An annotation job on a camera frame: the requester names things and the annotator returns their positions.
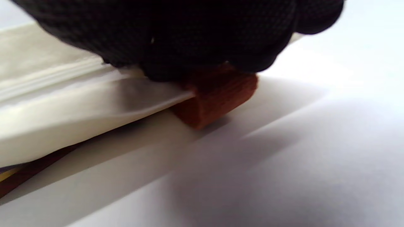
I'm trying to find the person's right hand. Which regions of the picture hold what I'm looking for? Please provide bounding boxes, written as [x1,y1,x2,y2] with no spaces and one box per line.
[9,0,345,83]

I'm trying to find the cream canvas bag brown handles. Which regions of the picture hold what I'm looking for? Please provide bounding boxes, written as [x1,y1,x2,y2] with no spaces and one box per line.
[0,21,304,199]

